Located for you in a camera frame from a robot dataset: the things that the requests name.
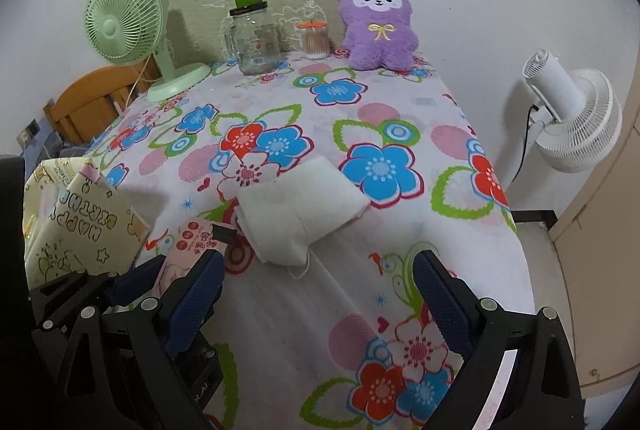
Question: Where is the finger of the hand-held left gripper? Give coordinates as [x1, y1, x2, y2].
[30, 254, 168, 351]

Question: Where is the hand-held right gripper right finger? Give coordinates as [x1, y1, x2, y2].
[412, 249, 586, 430]

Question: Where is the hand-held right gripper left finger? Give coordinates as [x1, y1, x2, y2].
[54, 249, 226, 430]

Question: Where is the pink tissue packet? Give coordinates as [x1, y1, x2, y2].
[150, 219, 228, 296]

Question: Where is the yellow printed storage box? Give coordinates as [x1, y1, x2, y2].
[22, 157, 152, 293]

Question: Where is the white cloth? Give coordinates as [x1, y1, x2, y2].
[235, 159, 372, 281]

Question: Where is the small black item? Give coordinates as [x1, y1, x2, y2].
[211, 223, 238, 246]

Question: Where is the floral tablecloth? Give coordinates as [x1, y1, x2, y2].
[85, 55, 536, 430]

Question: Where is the beige wardrobe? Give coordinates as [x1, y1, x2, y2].
[547, 35, 640, 398]

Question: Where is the white standing fan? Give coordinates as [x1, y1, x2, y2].
[502, 50, 623, 191]

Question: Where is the green desk fan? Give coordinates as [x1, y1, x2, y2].
[85, 0, 212, 102]

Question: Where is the glass jar with green lid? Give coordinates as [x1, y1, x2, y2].
[223, 0, 282, 76]

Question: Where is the purple plush bunny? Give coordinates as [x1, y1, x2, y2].
[338, 0, 420, 72]

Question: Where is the cotton swab container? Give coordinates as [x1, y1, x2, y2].
[297, 19, 332, 60]

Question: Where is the black fan cable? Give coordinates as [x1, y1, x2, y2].
[520, 105, 539, 181]

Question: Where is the wall socket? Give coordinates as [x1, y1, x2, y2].
[17, 119, 41, 146]

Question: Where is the white fan cable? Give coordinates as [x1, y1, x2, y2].
[127, 58, 154, 104]

